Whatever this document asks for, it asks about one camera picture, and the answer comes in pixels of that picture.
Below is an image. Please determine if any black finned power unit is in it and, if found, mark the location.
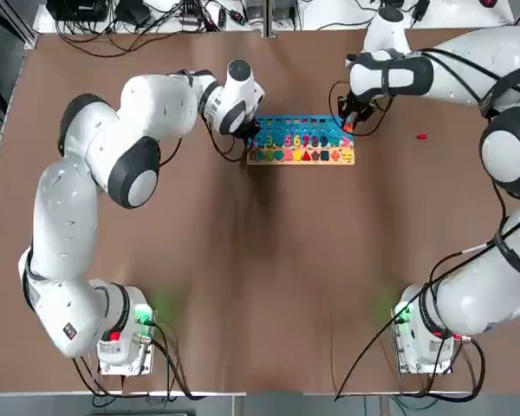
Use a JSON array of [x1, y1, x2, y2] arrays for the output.
[[245, 0, 301, 23]]

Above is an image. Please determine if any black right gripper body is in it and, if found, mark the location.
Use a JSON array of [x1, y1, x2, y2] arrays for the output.
[[338, 93, 374, 120]]

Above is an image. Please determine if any black electronics box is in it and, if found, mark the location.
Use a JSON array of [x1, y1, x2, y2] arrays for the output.
[[46, 0, 110, 23]]

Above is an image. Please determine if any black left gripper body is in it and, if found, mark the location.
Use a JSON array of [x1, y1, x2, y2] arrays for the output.
[[235, 120, 262, 140]]

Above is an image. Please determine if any black cable hub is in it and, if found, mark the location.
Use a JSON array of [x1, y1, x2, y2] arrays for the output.
[[179, 9, 205, 30]]

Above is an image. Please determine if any white desk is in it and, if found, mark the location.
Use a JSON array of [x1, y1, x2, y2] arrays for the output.
[[32, 0, 515, 32]]

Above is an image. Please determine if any blue wooden toy board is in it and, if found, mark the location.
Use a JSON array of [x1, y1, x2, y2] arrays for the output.
[[246, 114, 356, 166]]

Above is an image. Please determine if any black monitor stand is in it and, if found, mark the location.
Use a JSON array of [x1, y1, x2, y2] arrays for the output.
[[114, 0, 152, 26]]

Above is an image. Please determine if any aluminium post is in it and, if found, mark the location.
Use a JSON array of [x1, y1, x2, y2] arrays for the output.
[[263, 0, 276, 39]]

